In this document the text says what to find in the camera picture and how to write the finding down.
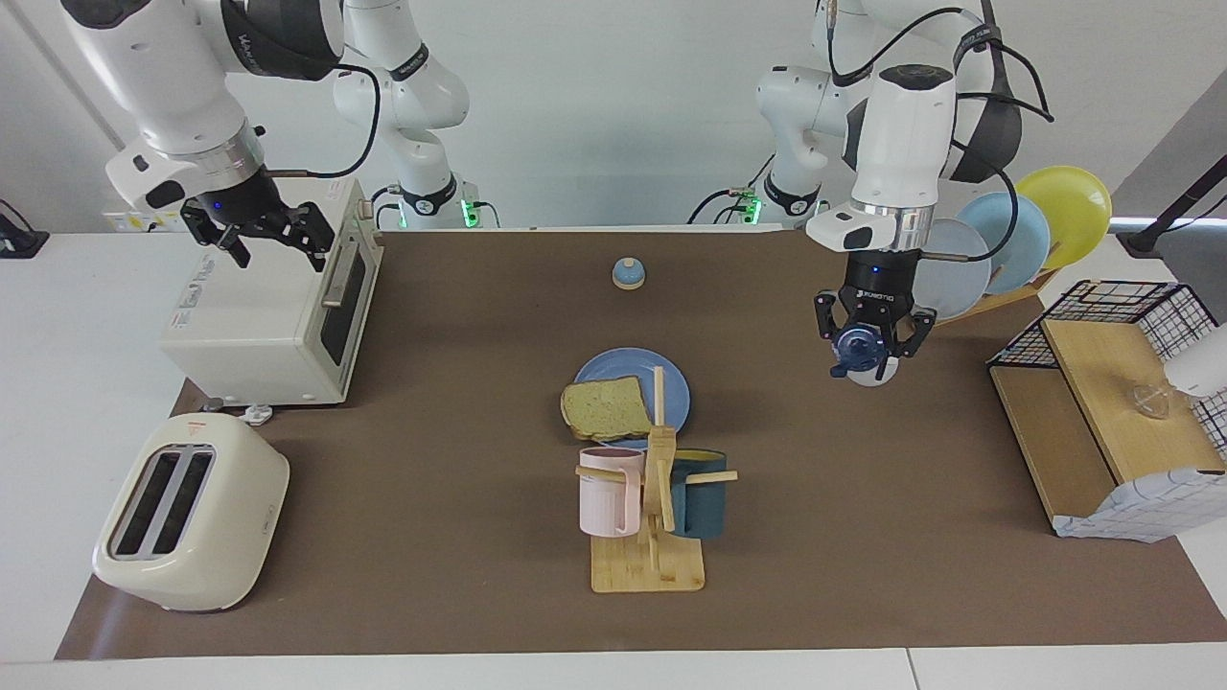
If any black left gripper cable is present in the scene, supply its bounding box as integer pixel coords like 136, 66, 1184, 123
824, 0, 1055, 265

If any white toaster oven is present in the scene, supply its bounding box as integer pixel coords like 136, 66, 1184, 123
159, 176, 384, 407

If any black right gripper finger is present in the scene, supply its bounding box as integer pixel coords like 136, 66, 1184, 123
180, 204, 253, 271
278, 201, 337, 276

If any light blue round plate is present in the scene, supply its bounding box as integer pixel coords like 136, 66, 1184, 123
976, 192, 1053, 295

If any grey round plate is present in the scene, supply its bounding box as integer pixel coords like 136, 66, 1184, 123
911, 218, 993, 320

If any black wire basket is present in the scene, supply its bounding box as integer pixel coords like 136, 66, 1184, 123
987, 280, 1227, 456

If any white checkered cloth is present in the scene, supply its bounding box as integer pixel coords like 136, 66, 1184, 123
1053, 467, 1227, 544

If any black camera stand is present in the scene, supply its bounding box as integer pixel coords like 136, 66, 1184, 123
1117, 153, 1227, 258

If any wooden mug tree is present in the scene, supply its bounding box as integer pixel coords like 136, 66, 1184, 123
575, 365, 739, 593

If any dark teal mug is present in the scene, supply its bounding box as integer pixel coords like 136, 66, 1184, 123
668, 448, 729, 539

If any wooden plate rack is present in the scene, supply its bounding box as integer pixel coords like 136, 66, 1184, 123
932, 266, 1063, 329

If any wooden shelf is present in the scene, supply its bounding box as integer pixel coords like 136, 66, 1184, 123
987, 316, 1227, 538

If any clear glass cup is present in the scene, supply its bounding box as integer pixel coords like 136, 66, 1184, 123
1126, 381, 1172, 421

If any cream two-slot toaster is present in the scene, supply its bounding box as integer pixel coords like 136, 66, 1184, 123
92, 413, 290, 613

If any toasted bread slice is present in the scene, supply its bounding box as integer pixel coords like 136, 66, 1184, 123
560, 375, 654, 444

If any brown table mat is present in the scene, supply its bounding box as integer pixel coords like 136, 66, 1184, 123
55, 228, 1227, 660

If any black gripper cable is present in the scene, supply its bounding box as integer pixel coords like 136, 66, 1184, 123
264, 62, 384, 181
824, 0, 1055, 265

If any pink mug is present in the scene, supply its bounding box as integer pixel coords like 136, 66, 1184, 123
578, 447, 645, 538

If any white power strip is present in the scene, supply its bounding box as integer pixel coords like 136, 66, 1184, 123
102, 187, 188, 234

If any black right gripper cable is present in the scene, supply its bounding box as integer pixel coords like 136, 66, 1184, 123
264, 62, 384, 181

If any white plastic cylinder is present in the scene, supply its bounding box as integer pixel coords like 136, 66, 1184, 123
1165, 324, 1227, 399

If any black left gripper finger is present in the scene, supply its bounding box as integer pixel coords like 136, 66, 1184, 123
813, 290, 850, 343
894, 307, 939, 358

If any white bottle with blue cap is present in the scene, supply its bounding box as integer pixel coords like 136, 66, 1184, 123
829, 324, 903, 388

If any black clamp with cable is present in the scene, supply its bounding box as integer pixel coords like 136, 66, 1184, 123
0, 198, 51, 260

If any yellow round plate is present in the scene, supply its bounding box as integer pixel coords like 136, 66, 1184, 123
1016, 165, 1113, 271

